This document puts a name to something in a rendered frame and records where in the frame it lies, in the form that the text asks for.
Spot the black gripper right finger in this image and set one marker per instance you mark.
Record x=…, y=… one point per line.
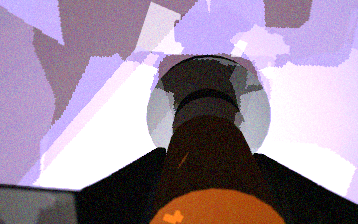
x=301, y=200

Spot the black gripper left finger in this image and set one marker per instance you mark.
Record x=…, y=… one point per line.
x=123, y=197

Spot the orange cylinder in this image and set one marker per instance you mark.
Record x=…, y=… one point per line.
x=210, y=176

